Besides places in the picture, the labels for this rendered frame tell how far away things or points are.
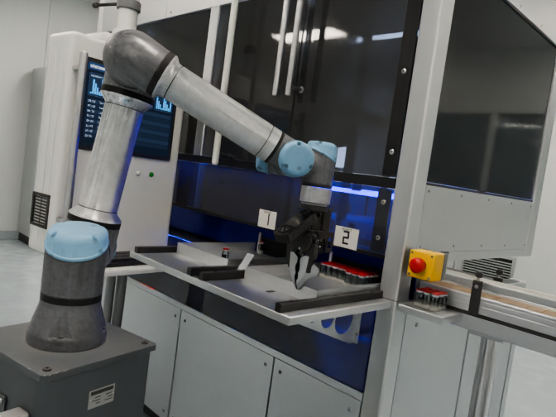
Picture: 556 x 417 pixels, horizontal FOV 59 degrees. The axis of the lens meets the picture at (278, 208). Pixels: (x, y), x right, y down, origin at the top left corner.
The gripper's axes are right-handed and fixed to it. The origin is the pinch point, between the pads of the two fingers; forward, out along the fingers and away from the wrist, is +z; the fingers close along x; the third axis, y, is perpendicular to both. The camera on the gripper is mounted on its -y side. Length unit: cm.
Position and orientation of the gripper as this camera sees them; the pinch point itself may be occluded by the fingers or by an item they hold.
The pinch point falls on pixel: (296, 284)
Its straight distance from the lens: 123.0
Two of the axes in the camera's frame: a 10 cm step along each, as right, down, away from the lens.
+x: -7.0, -1.4, 7.1
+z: -1.4, 9.9, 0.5
